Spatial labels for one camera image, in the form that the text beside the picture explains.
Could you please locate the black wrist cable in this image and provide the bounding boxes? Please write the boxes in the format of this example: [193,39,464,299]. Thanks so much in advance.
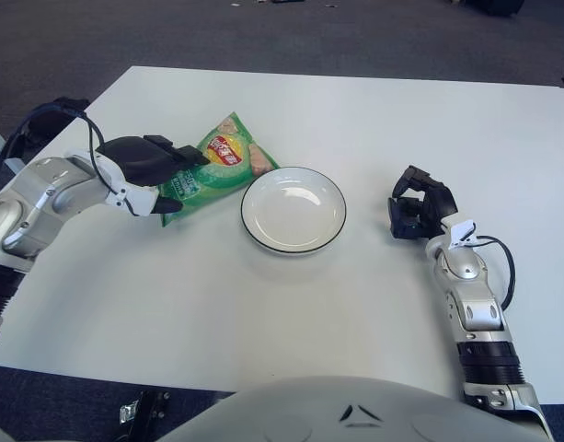
[474,235,516,309]
[0,103,126,199]

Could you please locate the black bag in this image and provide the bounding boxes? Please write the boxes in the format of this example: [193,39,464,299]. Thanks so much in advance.
[21,96,90,148]

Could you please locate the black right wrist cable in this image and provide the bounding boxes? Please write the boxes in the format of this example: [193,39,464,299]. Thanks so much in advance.
[474,235,516,309]

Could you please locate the white plate with black rim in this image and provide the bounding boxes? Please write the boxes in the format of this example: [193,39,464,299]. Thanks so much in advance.
[240,166,348,255]

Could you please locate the grey robot torso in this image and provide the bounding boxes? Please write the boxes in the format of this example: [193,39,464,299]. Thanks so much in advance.
[156,376,554,442]

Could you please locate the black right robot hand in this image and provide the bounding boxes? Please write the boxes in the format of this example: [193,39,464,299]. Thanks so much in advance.
[386,165,460,239]

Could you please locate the green snack bag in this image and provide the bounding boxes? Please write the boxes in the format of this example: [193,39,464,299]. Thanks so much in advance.
[160,110,282,227]

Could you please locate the black bracket with metal clip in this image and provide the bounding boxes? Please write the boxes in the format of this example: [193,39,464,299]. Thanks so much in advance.
[119,390,171,442]

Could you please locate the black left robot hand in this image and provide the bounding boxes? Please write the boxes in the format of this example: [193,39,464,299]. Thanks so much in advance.
[97,134,213,215]

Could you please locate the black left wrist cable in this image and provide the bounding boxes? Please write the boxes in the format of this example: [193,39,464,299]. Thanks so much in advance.
[0,103,126,199]

